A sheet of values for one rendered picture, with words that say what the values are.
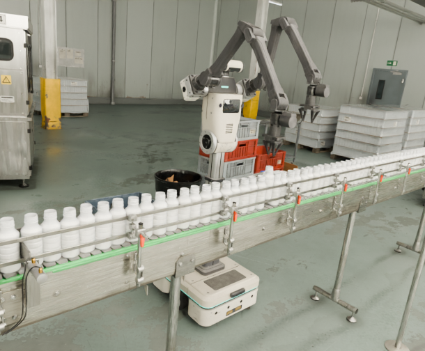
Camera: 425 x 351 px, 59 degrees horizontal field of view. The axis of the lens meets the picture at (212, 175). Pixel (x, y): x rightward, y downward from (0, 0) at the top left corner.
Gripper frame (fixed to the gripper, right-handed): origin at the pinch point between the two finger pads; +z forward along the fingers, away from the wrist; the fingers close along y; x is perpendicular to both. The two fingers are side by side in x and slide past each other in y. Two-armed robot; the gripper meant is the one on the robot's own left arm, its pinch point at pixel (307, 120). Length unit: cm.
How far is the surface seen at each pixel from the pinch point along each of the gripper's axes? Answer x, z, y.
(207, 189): 89, 24, -16
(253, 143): -138, 57, 164
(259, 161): -160, 82, 170
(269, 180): 49, 26, -17
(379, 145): -542, 94, 195
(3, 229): 165, 25, -16
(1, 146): 87, 83, 355
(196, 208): 94, 31, -17
